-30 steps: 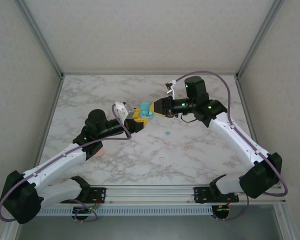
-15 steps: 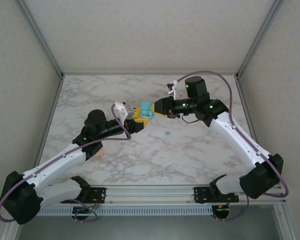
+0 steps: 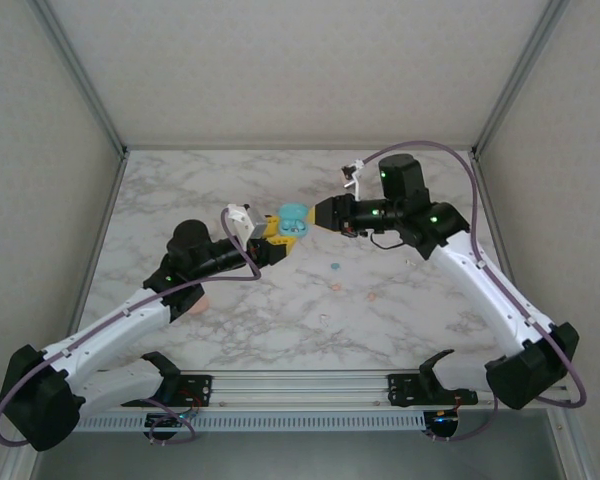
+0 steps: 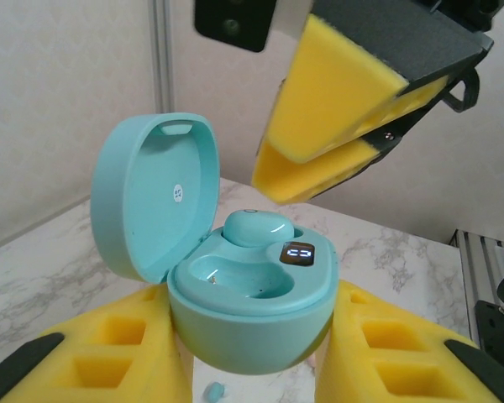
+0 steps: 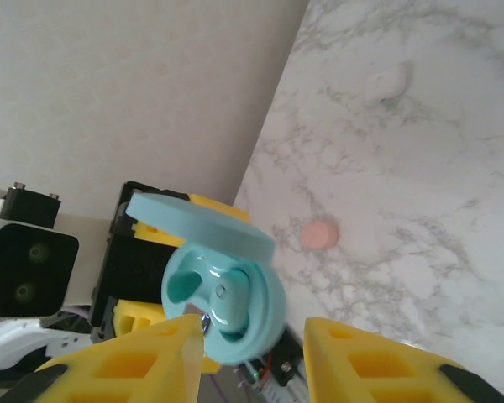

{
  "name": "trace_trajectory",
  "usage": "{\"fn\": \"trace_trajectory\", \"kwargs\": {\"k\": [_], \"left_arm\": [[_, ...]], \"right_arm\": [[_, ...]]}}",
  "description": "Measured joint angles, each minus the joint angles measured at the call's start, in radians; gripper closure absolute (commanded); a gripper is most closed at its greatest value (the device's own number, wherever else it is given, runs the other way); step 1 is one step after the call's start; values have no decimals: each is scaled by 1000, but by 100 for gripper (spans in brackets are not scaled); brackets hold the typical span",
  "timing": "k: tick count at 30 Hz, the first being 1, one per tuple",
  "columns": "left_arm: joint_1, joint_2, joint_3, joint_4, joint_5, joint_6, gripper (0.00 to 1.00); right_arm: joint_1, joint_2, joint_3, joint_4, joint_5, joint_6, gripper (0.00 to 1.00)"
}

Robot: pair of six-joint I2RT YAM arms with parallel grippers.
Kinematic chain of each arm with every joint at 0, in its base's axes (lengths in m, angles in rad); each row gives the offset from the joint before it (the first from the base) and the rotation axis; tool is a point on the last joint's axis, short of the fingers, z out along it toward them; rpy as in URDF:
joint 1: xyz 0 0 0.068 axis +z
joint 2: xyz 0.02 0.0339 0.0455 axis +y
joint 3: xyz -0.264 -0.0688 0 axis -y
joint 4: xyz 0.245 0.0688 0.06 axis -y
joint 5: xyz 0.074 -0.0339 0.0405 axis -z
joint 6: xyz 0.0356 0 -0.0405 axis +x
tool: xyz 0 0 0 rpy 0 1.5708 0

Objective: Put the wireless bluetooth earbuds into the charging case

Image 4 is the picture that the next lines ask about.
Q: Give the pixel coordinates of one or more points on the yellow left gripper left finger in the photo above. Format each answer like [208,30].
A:
[159,336]

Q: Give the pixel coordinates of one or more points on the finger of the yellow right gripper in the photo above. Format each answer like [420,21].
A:
[332,92]
[285,180]

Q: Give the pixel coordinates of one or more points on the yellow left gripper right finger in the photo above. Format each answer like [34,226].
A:
[344,357]

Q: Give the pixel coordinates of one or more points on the teal earbud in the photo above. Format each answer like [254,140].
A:
[252,228]
[214,392]

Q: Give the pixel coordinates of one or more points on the teal earbud charging case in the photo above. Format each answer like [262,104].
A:
[243,336]

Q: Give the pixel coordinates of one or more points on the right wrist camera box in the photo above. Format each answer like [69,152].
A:
[231,25]

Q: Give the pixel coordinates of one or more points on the aluminium frame post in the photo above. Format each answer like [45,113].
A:
[161,54]

